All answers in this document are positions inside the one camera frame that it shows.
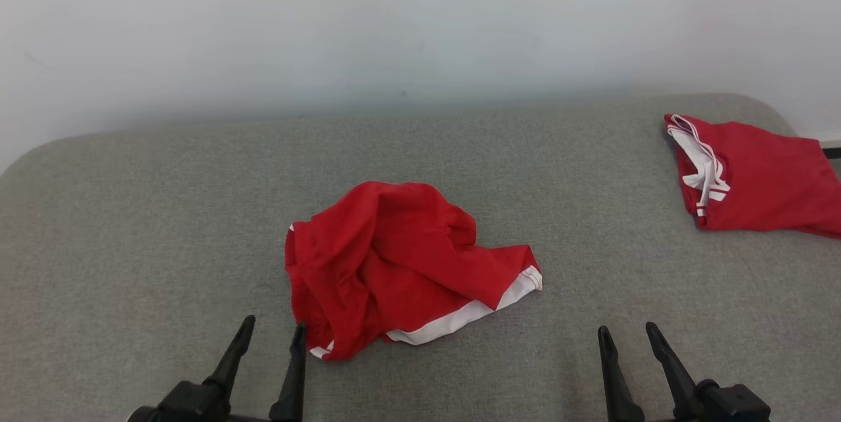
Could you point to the black baseboard strip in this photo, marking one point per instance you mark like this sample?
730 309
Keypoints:
832 152

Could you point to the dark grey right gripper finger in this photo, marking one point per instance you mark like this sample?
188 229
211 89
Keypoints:
673 369
617 382

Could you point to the grey fabric mat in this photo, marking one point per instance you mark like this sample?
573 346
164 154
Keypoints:
164 225

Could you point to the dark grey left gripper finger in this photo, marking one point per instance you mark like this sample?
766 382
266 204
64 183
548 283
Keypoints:
291 382
230 363

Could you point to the red Bulls 23 jersey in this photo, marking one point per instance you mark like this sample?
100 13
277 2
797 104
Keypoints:
769 179

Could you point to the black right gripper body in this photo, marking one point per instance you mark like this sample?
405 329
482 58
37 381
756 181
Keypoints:
729 405

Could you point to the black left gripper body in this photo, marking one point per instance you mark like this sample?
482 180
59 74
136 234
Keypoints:
184 405

